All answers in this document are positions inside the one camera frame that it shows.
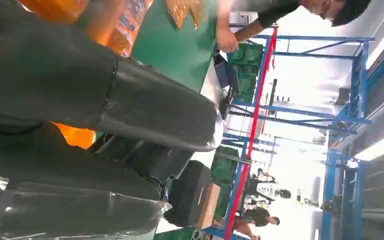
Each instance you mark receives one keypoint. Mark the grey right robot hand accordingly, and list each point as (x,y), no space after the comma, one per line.
(79,86)

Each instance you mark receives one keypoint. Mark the seated background person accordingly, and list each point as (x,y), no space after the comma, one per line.
(258,217)

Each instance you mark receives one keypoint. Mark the green crates stack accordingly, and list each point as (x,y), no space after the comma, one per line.
(224,172)
(246,73)

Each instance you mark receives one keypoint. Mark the white table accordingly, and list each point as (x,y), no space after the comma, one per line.
(212,86)

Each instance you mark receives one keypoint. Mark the cardboard box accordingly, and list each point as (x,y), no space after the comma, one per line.
(209,205)

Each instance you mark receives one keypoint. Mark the blue rack frame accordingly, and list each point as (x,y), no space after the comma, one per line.
(354,109)
(236,195)

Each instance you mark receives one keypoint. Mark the black zip case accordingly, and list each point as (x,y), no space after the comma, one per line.
(187,195)

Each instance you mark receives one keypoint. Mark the green table mat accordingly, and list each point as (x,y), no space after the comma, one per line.
(175,49)

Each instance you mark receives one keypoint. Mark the person at table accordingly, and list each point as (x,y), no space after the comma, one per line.
(278,10)

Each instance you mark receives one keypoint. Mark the standing background person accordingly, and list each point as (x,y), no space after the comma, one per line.
(268,190)

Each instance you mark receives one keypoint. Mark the dark blue pouch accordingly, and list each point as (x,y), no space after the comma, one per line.
(226,73)

